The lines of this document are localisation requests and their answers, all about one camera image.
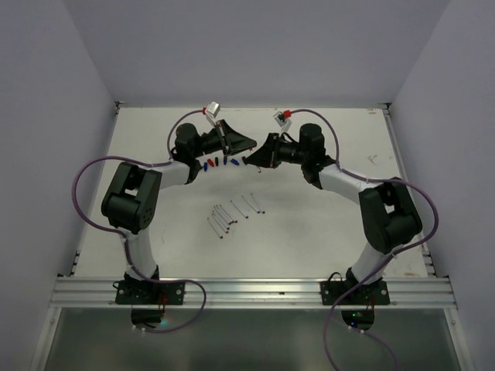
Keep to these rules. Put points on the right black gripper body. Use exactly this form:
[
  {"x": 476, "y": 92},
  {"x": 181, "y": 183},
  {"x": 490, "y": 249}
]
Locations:
[{"x": 291, "y": 152}]

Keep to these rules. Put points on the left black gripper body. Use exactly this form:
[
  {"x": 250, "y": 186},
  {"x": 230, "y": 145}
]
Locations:
[{"x": 210, "y": 143}]

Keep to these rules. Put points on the red cap pen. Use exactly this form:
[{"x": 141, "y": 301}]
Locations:
[{"x": 227, "y": 214}]

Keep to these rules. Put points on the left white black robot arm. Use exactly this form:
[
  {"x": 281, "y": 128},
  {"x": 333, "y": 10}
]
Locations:
[{"x": 131, "y": 199}]

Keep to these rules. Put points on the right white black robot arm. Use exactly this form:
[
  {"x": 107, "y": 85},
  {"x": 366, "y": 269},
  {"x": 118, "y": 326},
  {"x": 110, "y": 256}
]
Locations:
[{"x": 389, "y": 216}]

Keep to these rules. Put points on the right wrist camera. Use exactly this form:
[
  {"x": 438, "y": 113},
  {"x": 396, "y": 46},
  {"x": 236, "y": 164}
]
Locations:
[{"x": 283, "y": 119}]

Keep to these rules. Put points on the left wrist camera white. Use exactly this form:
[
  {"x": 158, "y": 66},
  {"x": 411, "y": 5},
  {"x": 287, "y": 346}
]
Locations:
[{"x": 211, "y": 112}]

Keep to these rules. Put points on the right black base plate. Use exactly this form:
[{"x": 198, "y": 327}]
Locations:
[{"x": 354, "y": 293}]

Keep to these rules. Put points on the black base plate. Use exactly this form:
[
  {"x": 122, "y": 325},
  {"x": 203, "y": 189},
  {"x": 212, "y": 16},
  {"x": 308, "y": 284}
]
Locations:
[
  {"x": 148, "y": 293},
  {"x": 354, "y": 293}
]

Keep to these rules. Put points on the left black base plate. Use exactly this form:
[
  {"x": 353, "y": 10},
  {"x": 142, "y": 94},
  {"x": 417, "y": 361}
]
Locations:
[{"x": 148, "y": 293}]

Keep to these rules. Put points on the aluminium mounting rail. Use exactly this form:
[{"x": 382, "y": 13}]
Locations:
[{"x": 256, "y": 293}]

